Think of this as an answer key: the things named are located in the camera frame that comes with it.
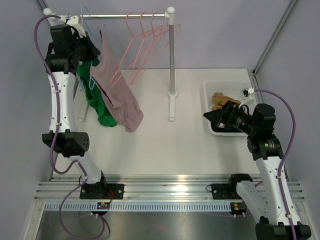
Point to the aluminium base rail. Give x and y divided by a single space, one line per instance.
140 188

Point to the green tank top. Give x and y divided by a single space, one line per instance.
94 98

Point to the black tank top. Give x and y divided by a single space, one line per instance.
219 129

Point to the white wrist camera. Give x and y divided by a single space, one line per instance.
74 21
248 98

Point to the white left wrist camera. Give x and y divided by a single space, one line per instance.
74 21

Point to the pink hanger of brown top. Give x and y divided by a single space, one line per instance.
149 43

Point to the pink hanger of black top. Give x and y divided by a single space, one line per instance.
161 46

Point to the blue hanger far left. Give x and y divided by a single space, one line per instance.
81 75

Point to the silver white clothes rack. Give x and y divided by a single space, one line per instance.
150 15

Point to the white slotted cable duct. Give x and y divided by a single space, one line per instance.
119 206

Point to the pink hanger of white top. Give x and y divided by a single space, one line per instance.
149 49

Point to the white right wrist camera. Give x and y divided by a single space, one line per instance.
248 98

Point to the blue hanger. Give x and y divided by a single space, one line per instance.
84 10
81 75

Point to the brown tank top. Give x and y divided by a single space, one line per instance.
219 100

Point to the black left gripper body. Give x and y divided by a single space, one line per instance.
80 49

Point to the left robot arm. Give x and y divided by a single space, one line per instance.
71 45

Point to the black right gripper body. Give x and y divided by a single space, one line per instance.
230 110

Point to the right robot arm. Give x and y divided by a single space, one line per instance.
275 215

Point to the mauve tank top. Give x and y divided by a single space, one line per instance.
116 94

